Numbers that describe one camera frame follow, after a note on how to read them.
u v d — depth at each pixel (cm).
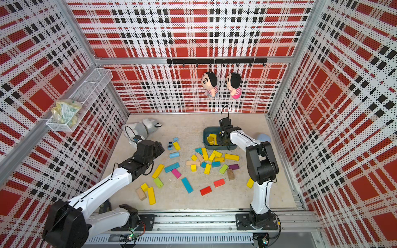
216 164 93
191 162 95
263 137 105
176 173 91
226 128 78
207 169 91
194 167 91
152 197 82
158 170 88
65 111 63
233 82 95
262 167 52
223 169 91
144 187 82
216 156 96
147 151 65
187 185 86
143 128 102
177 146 102
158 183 86
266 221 68
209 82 91
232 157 96
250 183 86
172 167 93
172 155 96
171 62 89
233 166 94
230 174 88
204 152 99
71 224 39
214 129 111
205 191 84
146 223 73
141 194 82
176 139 104
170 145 101
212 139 104
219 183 88
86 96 81
